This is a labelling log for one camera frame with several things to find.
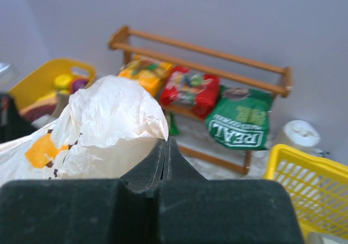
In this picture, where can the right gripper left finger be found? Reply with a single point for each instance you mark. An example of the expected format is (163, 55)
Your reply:
(84, 210)

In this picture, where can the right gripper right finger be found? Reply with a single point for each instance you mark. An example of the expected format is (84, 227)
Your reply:
(222, 211)

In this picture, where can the orange plastic grocery bag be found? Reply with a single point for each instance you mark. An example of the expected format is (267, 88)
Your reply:
(103, 132)

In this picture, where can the green Real chips bag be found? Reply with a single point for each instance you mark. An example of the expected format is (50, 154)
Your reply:
(240, 119)

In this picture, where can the red chips bag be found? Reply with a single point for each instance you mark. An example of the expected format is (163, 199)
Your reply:
(196, 92)

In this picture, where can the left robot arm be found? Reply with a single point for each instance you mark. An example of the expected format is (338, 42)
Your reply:
(13, 125)

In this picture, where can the green white Chulz chips bag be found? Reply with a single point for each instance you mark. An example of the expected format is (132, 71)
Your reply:
(173, 129)

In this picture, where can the yellow mesh basket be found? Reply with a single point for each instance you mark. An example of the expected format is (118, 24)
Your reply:
(317, 188)

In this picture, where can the white paper roll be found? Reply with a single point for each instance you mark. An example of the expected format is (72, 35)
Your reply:
(299, 135)

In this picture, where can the purple onion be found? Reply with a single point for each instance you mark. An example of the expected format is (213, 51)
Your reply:
(78, 83)

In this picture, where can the yellow chips bag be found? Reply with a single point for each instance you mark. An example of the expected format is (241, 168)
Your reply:
(150, 73)

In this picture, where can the yellow round squash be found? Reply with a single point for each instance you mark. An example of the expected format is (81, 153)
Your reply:
(63, 81)

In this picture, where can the yellow plastic bin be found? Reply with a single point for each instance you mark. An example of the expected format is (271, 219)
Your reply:
(38, 87)

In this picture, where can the wooden shelf rack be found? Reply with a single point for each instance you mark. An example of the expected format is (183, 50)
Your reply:
(120, 40)

